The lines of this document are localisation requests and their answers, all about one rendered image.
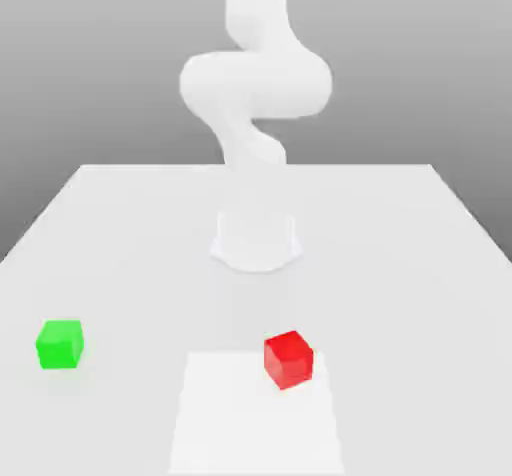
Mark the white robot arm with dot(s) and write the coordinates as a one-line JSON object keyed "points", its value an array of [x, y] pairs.
{"points": [[256, 84]]}

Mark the small red cube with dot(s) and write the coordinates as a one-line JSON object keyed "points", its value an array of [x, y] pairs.
{"points": [[288, 360]]}

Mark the small green cube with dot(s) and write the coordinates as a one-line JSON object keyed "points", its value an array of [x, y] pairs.
{"points": [[60, 344]]}

